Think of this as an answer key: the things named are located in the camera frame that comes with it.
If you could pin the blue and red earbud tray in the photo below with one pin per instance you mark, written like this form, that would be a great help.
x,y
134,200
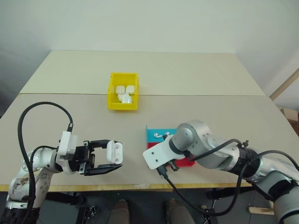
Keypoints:
x,y
161,131

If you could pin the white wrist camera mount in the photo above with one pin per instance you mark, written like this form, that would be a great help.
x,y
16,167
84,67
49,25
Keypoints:
x,y
66,144
158,154

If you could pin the closed white earbud case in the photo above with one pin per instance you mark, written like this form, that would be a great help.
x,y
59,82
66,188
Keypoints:
x,y
130,89
125,98
119,89

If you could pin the brown rounded shape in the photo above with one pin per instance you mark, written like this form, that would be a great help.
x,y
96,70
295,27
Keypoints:
x,y
177,210

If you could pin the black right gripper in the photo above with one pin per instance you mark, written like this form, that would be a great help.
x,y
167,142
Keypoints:
x,y
173,165

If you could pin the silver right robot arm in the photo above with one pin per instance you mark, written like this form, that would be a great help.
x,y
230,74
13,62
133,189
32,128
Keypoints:
x,y
201,140

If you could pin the brown cardboard box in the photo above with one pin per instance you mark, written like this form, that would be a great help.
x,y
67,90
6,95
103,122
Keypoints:
x,y
292,116

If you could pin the yellow plastic bin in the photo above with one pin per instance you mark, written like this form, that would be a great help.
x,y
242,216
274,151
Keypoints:
x,y
112,105

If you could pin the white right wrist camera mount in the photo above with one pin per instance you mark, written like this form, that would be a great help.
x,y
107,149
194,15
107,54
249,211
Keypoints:
x,y
158,154

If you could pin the light wooden plank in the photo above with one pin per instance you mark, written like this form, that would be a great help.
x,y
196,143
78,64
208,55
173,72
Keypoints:
x,y
283,87

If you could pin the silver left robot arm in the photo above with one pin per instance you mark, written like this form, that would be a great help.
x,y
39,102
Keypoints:
x,y
42,161

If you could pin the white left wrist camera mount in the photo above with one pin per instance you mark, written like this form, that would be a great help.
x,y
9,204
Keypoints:
x,y
66,144

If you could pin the small wooden block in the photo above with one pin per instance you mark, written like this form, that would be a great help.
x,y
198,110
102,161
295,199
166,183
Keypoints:
x,y
261,210

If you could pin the white earbud case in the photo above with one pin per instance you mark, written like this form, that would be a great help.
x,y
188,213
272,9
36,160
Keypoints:
x,y
119,89
130,89
114,151
125,98

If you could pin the black metal table frame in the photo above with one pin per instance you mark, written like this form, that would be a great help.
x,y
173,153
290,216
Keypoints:
x,y
70,199

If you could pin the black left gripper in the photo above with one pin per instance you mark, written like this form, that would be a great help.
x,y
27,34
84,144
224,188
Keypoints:
x,y
81,157

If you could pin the white earbud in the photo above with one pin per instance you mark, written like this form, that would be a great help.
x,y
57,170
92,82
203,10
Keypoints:
x,y
166,134
155,135

